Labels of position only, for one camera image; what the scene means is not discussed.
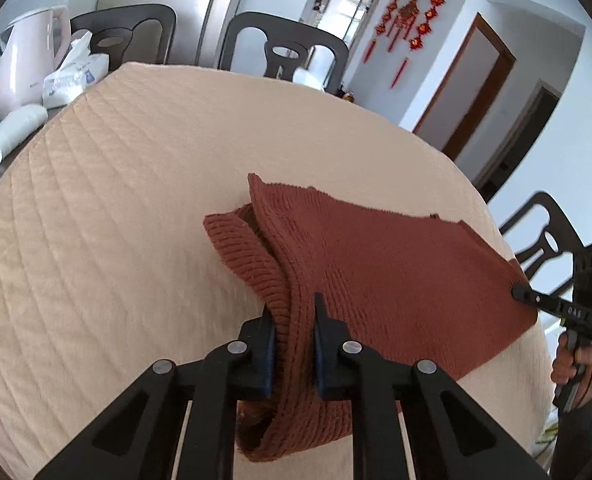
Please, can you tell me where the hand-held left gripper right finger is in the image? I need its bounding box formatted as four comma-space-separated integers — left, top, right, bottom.
313, 292, 552, 480

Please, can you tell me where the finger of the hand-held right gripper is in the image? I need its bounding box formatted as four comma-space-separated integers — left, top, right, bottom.
511, 284, 544, 311

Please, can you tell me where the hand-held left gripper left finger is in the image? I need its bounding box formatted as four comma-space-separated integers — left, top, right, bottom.
33, 305, 279, 480

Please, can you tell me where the rust knit sweater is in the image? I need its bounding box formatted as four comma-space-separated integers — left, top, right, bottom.
203, 172, 539, 463

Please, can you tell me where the person's right forearm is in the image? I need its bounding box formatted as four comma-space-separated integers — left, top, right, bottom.
548, 385, 592, 480

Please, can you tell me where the person's right hand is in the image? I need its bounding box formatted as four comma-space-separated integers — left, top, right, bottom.
551, 332, 579, 386

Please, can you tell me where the black chair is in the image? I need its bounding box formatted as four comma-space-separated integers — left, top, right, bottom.
498, 191, 592, 301
217, 11, 351, 96
70, 4, 177, 66

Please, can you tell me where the dark wooden door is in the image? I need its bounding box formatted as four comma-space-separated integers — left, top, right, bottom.
476, 80, 562, 201

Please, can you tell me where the beige quilted table cover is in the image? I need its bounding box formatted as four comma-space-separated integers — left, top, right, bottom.
0, 62, 552, 480

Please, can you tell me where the brown wooden door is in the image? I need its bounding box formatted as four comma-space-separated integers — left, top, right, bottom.
413, 12, 518, 161

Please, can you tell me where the large red knot ornament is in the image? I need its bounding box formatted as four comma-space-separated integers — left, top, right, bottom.
387, 0, 424, 53

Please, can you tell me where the white roll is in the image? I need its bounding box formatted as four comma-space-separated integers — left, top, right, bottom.
0, 104, 49, 166

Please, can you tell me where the white tissue pack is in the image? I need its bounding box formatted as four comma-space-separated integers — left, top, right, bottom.
42, 30, 110, 110

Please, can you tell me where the pink electric kettle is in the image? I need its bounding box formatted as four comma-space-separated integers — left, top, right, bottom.
0, 4, 72, 120

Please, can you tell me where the red knot string ornament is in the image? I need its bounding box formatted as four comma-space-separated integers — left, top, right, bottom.
362, 0, 407, 64
390, 0, 448, 90

